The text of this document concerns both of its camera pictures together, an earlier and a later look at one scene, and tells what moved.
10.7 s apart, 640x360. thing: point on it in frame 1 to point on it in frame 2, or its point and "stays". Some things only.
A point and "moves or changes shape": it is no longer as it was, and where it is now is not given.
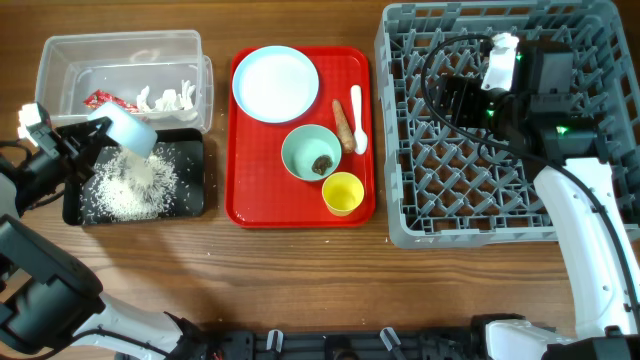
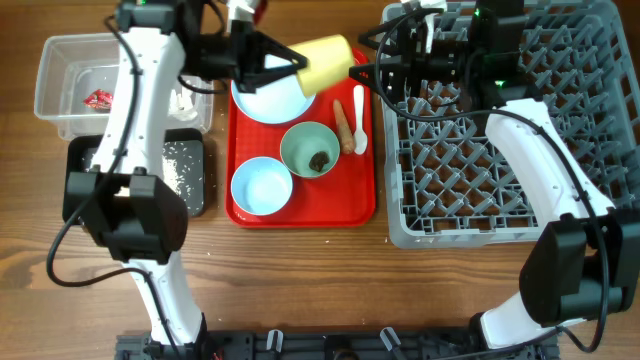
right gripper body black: x=474 y=107 to x=449 y=60
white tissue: x=169 y=104 stays
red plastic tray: x=313 y=172 stays
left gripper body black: x=43 y=174 to x=218 y=55
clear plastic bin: x=161 y=77 stays
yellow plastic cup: x=342 y=193 to x=329 y=58
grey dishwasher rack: x=450 y=185 stays
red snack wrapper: x=99 y=97 stays
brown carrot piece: x=344 y=127 stays
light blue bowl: x=128 y=128 moves or changes shape
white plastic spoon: x=361 y=139 stays
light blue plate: x=275 y=84 stays
